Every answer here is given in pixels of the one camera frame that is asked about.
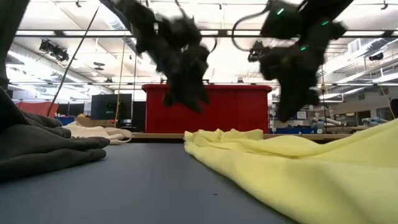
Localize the black hanging cable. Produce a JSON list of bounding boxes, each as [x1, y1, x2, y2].
[[46, 2, 102, 118]]

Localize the dark grey shorts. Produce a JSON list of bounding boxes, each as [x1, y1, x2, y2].
[[0, 85, 111, 181]]

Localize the black ceiling spotlight cluster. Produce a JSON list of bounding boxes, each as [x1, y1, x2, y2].
[[39, 39, 70, 63]]

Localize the yellow t-shirt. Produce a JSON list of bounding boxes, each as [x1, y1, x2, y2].
[[183, 118, 398, 224]]

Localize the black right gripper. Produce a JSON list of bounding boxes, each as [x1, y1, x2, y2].
[[261, 43, 324, 123]]

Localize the long wooden workbench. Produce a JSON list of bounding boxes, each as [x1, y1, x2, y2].
[[323, 125, 374, 133]]

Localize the brown cardboard box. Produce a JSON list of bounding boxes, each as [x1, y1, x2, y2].
[[74, 116, 113, 128]]

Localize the blue storage bins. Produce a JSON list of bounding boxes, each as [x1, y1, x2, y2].
[[273, 126, 318, 134]]

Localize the black cabinet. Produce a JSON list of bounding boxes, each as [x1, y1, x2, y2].
[[132, 101, 147, 133]]

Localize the cream canvas tote bag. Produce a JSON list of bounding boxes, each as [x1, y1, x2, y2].
[[62, 120, 134, 146]]

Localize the red fabric barrier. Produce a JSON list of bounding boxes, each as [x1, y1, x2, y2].
[[16, 100, 60, 118]]

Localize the black overhead camera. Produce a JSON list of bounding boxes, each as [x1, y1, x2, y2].
[[248, 40, 266, 63]]

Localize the blue crate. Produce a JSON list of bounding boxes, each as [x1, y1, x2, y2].
[[55, 116, 75, 125]]

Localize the black flat screen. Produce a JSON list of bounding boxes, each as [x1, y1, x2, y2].
[[90, 93, 133, 121]]

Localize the black aluminium rig frame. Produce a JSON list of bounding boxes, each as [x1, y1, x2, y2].
[[129, 139, 187, 144]]

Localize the red plastic bin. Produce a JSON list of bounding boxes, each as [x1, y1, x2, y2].
[[142, 83, 273, 134]]

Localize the yellow hanging cord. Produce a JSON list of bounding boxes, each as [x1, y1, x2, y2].
[[320, 62, 328, 134], [114, 34, 126, 128]]

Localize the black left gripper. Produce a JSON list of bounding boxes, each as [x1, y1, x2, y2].
[[155, 18, 211, 114]]

